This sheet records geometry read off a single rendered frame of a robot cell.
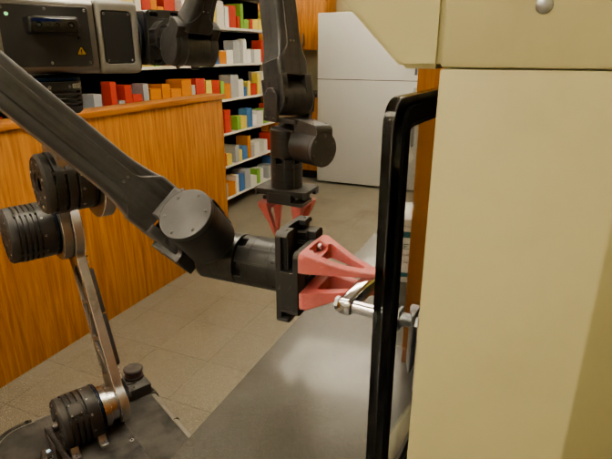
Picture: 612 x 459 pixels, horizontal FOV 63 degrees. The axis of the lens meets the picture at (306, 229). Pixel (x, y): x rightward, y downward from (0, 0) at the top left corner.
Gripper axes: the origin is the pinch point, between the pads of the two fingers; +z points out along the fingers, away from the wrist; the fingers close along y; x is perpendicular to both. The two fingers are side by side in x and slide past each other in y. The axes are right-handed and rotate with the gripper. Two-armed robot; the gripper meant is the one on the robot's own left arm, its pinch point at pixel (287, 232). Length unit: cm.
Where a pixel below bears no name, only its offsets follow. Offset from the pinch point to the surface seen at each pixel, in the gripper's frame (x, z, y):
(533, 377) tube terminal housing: -46, -11, 42
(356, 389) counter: -18.9, 15.6, 20.6
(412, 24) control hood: -46, -34, 31
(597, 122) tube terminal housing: -46, -29, 42
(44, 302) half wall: 65, 82, -161
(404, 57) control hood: -46, -32, 31
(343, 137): 441, 60, -146
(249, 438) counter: -34.3, 15.6, 10.9
